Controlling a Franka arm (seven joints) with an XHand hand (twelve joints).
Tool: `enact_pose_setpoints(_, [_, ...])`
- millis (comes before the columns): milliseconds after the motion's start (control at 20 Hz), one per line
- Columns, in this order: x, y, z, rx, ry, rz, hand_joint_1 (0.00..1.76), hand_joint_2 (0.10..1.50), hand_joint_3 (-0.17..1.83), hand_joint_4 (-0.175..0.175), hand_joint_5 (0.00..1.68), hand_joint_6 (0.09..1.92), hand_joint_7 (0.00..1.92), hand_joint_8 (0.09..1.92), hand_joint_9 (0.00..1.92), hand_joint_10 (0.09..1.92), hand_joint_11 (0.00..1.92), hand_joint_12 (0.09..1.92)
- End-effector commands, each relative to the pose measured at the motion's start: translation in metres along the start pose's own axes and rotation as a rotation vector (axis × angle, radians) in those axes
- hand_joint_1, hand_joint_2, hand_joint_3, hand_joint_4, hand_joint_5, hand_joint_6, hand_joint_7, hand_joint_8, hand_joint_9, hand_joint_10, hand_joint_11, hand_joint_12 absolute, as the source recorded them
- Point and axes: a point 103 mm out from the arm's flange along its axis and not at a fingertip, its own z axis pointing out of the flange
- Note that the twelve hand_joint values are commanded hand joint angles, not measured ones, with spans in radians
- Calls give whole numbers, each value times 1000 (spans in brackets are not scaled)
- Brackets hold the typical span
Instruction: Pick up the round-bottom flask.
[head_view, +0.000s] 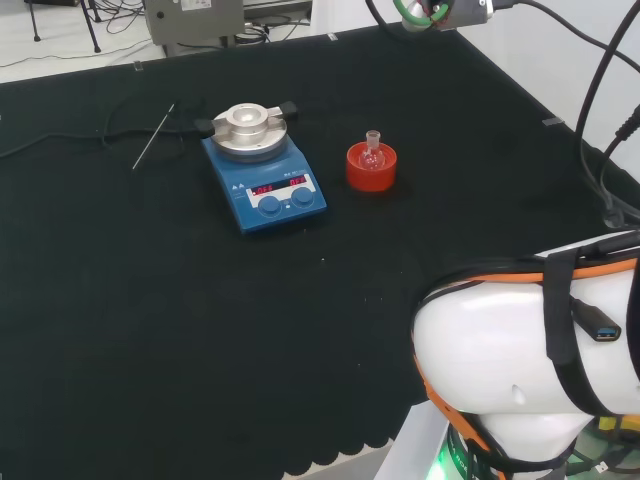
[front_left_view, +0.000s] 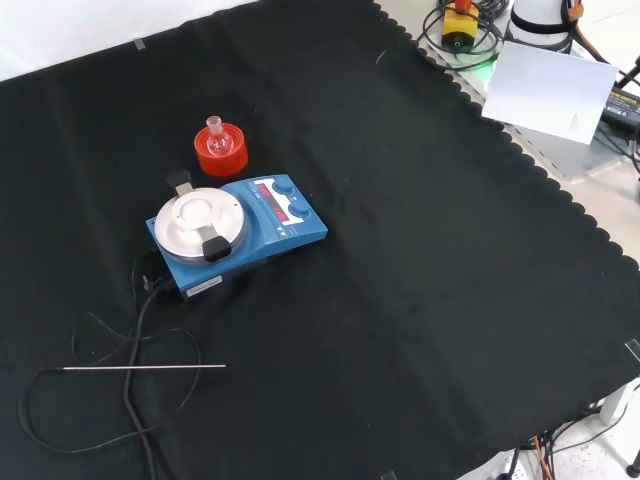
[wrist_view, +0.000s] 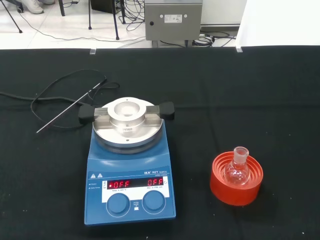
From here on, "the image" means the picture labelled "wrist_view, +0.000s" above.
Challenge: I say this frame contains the red ribbed flask stand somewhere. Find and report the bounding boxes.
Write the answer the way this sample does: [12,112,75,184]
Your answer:
[209,151,264,207]

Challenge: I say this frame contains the blue base hotplate heater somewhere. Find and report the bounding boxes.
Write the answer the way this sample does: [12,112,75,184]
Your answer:
[84,119,177,226]

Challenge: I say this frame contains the black bench cloth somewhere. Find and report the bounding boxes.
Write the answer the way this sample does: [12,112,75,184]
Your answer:
[0,46,320,240]

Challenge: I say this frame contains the black tripod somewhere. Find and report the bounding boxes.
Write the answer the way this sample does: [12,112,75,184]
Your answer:
[87,0,121,41]
[0,0,24,34]

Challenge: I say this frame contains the grey metal cabinet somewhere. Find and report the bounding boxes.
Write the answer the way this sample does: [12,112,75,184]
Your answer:
[144,0,203,48]

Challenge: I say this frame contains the thin steel temperature probe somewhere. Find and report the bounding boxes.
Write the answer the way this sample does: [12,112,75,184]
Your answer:
[36,78,108,134]

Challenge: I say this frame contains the white standing board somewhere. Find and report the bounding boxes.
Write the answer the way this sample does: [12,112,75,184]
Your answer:
[236,0,320,48]

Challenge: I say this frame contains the person's foot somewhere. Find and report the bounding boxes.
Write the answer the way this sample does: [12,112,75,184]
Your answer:
[21,0,45,15]

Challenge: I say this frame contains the aluminium heating block black handles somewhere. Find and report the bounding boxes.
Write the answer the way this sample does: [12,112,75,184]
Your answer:
[77,97,175,149]

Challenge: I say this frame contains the black floor cable coil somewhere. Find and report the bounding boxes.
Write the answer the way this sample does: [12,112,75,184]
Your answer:
[191,30,237,48]

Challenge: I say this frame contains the thin black probe cable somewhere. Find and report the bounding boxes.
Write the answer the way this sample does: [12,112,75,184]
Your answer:
[30,69,121,130]

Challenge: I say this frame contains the thick black power cable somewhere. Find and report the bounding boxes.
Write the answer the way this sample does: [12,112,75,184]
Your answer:
[0,91,86,108]

